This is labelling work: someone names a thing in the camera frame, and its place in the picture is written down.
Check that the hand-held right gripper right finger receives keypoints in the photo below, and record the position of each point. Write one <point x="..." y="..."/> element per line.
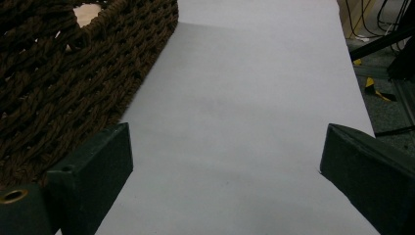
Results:
<point x="368" y="173"/>

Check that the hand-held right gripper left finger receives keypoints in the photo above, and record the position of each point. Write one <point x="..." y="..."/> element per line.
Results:
<point x="88" y="176"/>

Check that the yellow and black tape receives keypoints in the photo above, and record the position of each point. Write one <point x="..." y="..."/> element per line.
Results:
<point x="375" y="88"/>

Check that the brown woven basket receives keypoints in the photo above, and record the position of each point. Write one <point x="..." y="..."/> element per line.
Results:
<point x="62" y="81"/>

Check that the black metal stand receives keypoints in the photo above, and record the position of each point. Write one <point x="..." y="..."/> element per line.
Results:
<point x="385" y="40"/>

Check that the wooden board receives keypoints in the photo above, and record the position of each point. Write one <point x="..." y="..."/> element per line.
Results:
<point x="354" y="13"/>

